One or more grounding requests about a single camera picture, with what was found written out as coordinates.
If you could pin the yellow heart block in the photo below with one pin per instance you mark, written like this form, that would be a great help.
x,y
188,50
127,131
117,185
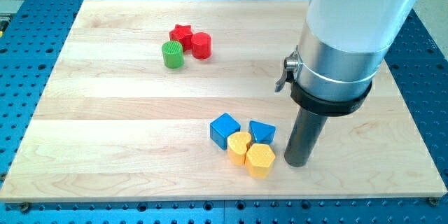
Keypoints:
x,y
238,144

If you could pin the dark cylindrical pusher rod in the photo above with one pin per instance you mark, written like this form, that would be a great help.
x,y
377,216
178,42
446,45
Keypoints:
x,y
303,137

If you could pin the yellow hexagon block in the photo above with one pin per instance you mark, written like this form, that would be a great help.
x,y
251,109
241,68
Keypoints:
x,y
259,160

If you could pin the blue triangle block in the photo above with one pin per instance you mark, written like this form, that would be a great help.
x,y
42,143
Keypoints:
x,y
261,133

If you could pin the wooden board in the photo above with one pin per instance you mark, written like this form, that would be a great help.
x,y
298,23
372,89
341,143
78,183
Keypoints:
x,y
115,124

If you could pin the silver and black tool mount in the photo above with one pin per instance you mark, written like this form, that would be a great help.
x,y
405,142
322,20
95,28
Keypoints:
x,y
328,81

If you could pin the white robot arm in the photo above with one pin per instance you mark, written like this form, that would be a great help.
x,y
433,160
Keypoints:
x,y
357,25

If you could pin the green cylinder block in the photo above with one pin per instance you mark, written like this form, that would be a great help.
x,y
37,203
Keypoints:
x,y
172,52

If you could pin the red cylinder block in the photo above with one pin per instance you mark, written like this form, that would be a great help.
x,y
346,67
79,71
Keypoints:
x,y
201,45

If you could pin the blue cube block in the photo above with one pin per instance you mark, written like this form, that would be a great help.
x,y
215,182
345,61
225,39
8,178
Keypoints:
x,y
221,128

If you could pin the red star block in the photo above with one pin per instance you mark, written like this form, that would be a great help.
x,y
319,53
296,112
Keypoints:
x,y
183,34

